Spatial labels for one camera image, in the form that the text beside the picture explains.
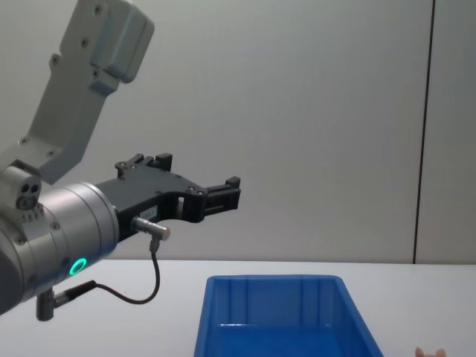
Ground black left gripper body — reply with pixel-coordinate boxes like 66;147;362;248
94;169;207;244

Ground blue plastic bin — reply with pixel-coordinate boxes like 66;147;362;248
193;274;386;357

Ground small pink object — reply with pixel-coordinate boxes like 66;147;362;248
414;346;447;357

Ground thin dark cable silver plugs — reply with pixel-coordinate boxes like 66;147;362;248
36;216;173;321

